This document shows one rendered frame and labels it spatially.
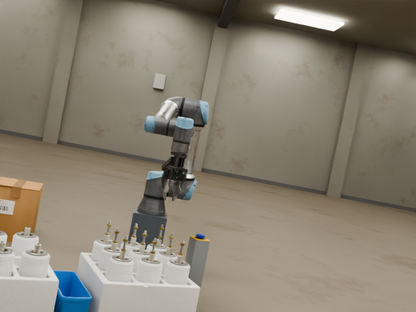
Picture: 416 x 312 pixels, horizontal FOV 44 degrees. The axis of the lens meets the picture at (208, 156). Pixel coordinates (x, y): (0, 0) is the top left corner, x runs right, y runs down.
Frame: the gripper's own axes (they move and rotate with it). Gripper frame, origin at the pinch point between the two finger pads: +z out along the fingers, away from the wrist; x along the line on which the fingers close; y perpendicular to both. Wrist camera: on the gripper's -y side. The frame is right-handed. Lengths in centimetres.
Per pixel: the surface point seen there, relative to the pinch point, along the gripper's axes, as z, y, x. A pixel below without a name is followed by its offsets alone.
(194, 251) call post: 21.1, 7.5, 13.4
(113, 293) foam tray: 33, 33, -26
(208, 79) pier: -147, -798, 335
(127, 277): 27.6, 29.3, -20.9
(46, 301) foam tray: 36, 34, -49
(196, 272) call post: 30.3, 7.4, 16.6
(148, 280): 28.1, 29.2, -12.8
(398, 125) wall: -133, -663, 742
